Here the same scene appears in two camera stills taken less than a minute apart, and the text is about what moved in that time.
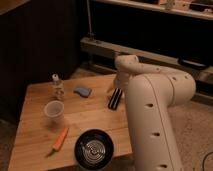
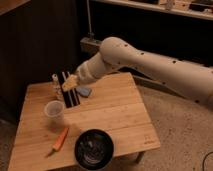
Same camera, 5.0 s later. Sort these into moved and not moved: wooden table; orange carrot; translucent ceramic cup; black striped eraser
Moved: black striped eraser
Not moved: orange carrot; wooden table; translucent ceramic cup
